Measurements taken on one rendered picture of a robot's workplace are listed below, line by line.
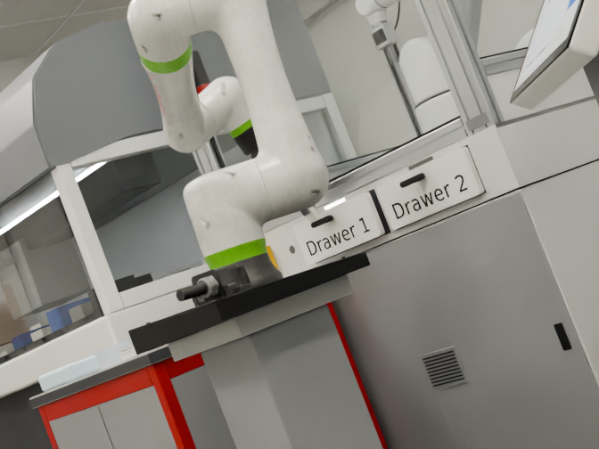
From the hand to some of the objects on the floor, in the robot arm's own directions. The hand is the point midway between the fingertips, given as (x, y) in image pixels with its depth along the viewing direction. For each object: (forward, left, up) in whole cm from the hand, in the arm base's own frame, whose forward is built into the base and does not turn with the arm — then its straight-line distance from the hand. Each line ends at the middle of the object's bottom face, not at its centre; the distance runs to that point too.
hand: (309, 212), depth 278 cm
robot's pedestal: (-49, -26, -94) cm, 109 cm away
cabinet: (+54, -17, -92) cm, 108 cm away
